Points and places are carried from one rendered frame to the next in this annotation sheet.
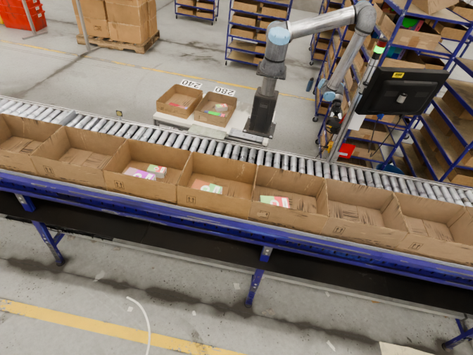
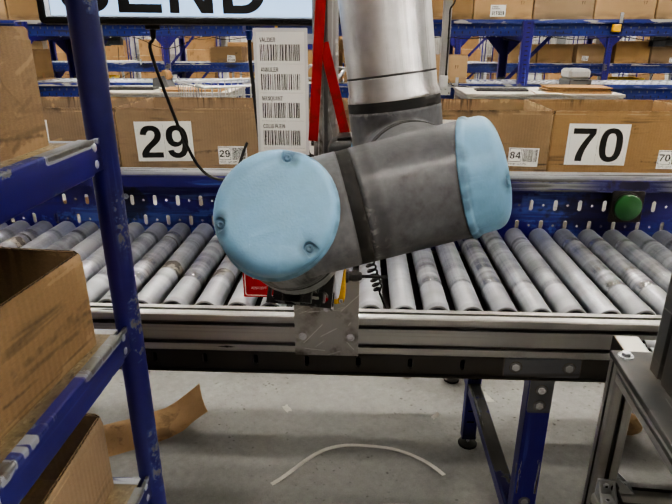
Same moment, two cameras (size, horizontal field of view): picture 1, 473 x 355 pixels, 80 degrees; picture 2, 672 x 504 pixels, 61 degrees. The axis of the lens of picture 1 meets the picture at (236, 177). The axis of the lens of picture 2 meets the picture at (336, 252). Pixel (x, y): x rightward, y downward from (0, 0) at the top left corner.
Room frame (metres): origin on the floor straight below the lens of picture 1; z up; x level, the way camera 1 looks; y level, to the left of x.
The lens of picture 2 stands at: (2.76, -0.69, 1.23)
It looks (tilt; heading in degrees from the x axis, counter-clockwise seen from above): 21 degrees down; 180
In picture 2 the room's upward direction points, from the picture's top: straight up
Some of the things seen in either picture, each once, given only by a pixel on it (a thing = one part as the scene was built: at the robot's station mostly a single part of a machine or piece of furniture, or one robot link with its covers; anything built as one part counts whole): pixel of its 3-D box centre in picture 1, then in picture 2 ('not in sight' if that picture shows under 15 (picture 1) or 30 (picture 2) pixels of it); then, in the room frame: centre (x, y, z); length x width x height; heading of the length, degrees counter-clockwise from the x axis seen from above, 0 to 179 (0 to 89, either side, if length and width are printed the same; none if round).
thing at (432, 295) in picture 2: (301, 180); (425, 268); (1.54, -0.47, 0.72); 0.52 x 0.05 x 0.05; 177
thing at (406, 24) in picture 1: (405, 25); not in sight; (2.53, -1.10, 1.61); 0.19 x 0.11 x 0.14; 87
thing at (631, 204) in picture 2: not in sight; (628, 208); (1.34, 0.09, 0.81); 0.07 x 0.01 x 0.07; 87
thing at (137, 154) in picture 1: (150, 171); not in sight; (1.14, 0.48, 0.96); 0.39 x 0.29 x 0.17; 87
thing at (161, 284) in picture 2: (381, 196); (178, 264); (1.51, -1.06, 0.72); 0.52 x 0.05 x 0.05; 177
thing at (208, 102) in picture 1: (216, 108); not in sight; (2.23, 0.28, 0.80); 0.38 x 0.28 x 0.10; 172
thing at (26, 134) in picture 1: (20, 144); not in sight; (1.18, 1.26, 0.96); 0.39 x 0.29 x 0.17; 87
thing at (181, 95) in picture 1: (180, 100); not in sight; (2.26, 0.61, 0.80); 0.38 x 0.28 x 0.10; 170
